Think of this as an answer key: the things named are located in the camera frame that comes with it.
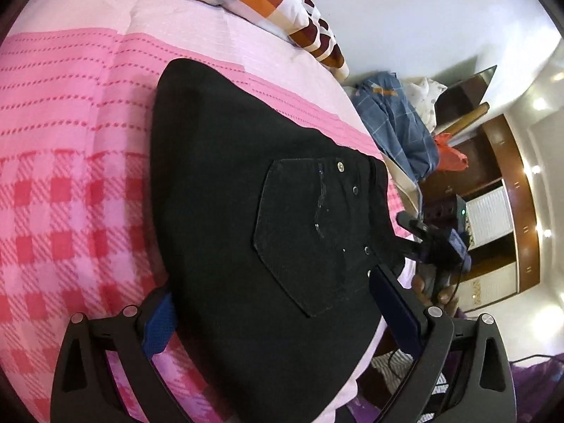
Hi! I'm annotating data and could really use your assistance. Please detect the black power strip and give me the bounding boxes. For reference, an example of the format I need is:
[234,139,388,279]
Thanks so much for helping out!
[422,195,468,231]

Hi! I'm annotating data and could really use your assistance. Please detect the blue checked cloth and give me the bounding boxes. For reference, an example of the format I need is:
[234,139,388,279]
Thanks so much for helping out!
[355,71,440,181]

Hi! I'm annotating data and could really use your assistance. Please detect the black pants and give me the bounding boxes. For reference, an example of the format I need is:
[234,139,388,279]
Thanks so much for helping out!
[150,58,406,423]

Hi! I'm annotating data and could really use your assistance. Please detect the wooden rod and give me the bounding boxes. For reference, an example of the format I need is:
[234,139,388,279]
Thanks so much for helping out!
[441,102,491,136]

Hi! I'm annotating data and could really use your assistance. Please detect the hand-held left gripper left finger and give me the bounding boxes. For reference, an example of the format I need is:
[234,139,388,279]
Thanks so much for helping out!
[49,284,195,423]

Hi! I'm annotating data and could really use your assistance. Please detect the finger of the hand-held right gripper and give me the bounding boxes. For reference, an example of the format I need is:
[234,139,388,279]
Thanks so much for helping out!
[397,211,431,241]

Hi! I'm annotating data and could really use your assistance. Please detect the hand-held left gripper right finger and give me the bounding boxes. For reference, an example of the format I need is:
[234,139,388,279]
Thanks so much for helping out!
[369,264,517,423]

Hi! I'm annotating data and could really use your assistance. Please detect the person's right hand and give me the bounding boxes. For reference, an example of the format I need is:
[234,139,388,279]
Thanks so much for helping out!
[411,273,461,311]

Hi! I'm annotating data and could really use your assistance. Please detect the wooden wardrobe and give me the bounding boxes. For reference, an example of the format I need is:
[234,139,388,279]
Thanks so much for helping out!
[418,114,542,313]

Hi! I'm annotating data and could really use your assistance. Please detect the red cloth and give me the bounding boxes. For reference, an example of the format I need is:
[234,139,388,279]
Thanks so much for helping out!
[434,133,468,172]

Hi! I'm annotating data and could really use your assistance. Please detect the beige cloth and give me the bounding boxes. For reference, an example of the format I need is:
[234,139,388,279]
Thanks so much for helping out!
[383,159,424,214]

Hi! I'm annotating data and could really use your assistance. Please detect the pink checked bed blanket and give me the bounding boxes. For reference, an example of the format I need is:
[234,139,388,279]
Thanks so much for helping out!
[0,0,424,423]

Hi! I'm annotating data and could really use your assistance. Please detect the white printed cloth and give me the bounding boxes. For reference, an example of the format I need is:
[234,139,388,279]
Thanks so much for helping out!
[404,77,449,134]

